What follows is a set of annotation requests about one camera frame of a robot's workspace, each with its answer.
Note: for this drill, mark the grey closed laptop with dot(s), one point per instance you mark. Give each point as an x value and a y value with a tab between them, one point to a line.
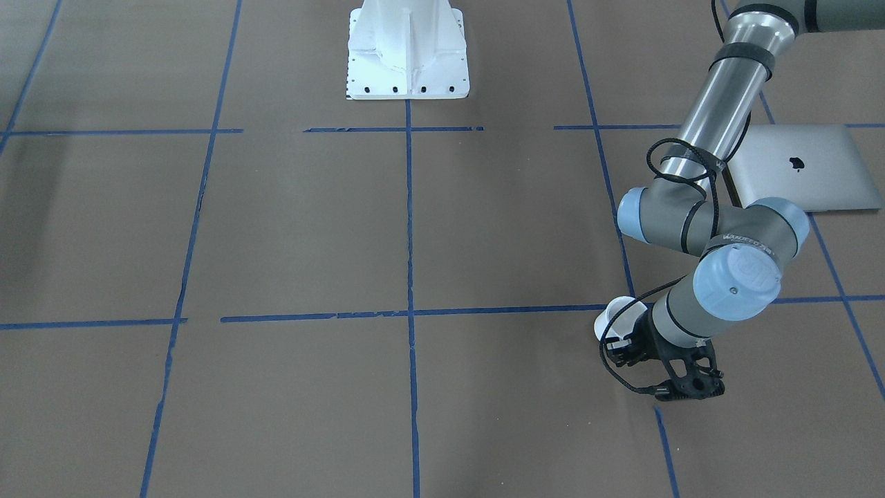
816	166

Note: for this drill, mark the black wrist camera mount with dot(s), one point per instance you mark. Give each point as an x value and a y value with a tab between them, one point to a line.
692	373

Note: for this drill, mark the white ceramic mug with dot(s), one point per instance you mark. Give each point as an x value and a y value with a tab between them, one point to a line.
617	321

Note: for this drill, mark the silver UR robot arm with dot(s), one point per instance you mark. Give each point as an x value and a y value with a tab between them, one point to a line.
742	251

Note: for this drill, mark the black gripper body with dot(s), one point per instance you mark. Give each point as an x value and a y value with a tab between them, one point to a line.
642	340

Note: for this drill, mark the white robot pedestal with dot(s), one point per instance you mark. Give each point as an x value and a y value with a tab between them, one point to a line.
407	50

